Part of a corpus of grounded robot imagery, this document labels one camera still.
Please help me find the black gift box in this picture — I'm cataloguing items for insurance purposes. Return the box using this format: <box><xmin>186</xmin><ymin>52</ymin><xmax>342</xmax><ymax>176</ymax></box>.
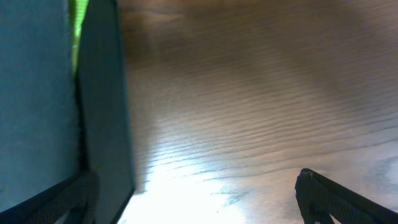
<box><xmin>1</xmin><ymin>0</ymin><xmax>136</xmax><ymax>223</ymax></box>

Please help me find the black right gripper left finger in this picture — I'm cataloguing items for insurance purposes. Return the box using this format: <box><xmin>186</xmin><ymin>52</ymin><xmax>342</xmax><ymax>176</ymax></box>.
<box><xmin>1</xmin><ymin>171</ymin><xmax>99</xmax><ymax>224</ymax></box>

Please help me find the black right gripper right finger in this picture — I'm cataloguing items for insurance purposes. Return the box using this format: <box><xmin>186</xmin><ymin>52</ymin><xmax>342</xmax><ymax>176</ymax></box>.
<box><xmin>295</xmin><ymin>168</ymin><xmax>397</xmax><ymax>224</ymax></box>

